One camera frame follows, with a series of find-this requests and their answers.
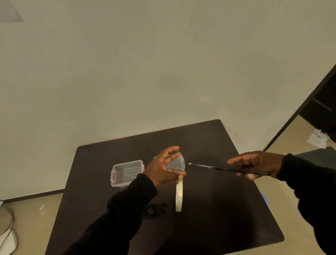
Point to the black scissors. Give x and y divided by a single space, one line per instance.
210 167

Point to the clear plastic box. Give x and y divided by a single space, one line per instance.
126 173

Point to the person's right forearm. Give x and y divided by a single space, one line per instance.
312 189

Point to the clear plastic lid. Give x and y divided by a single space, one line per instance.
179 164

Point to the person's left hand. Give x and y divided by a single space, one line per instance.
158 170

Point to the pale tape roll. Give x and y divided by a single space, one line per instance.
179 199

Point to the person's left forearm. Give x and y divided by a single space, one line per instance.
113 220

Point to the crumpled white paper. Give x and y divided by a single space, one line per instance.
317 139

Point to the dark floor mat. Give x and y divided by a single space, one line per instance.
320 157

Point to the white floor device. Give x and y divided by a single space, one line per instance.
8 244

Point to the dark furniture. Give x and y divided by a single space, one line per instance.
323 110

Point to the person's right hand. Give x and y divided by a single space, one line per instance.
260 161

